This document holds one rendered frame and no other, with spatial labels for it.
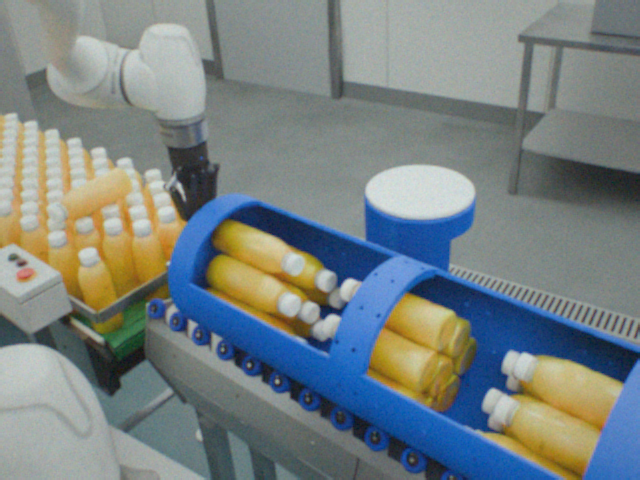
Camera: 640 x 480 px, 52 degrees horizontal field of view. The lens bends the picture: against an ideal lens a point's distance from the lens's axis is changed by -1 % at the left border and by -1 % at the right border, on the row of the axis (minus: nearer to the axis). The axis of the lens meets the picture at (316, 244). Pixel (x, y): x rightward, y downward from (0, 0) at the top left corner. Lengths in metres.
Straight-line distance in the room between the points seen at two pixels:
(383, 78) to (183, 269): 3.86
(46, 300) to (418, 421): 0.82
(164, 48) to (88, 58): 0.13
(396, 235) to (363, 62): 3.48
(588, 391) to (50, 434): 0.69
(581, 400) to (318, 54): 4.41
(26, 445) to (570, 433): 0.68
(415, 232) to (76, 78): 0.85
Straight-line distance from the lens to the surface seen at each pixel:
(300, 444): 1.31
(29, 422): 0.82
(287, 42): 5.32
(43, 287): 1.45
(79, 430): 0.85
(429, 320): 1.06
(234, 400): 1.40
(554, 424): 0.98
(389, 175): 1.79
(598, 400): 0.99
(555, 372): 1.00
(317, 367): 1.09
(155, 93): 1.20
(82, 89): 1.23
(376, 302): 1.03
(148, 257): 1.56
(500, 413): 1.02
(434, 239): 1.64
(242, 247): 1.27
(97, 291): 1.51
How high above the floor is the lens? 1.86
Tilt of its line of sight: 33 degrees down
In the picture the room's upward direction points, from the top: 4 degrees counter-clockwise
